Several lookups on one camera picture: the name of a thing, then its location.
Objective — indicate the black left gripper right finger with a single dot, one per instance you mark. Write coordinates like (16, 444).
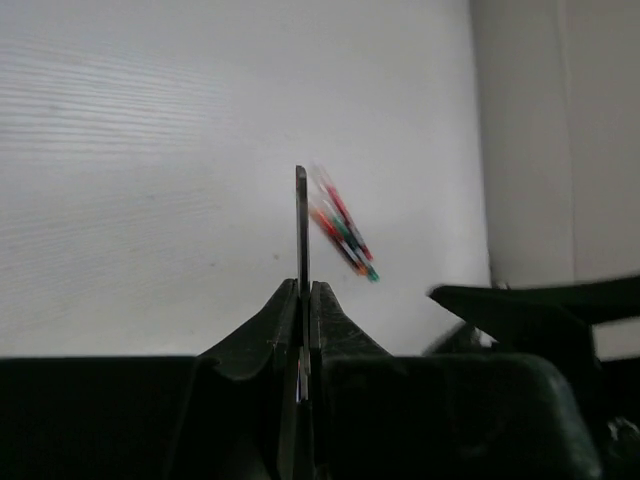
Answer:
(444, 416)

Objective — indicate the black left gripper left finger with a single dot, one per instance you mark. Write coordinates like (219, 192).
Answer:
(228, 413)

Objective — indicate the black handled scissors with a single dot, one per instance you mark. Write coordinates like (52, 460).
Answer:
(303, 281)

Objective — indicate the red white marker pen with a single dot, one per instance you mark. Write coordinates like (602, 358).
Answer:
(327, 223)

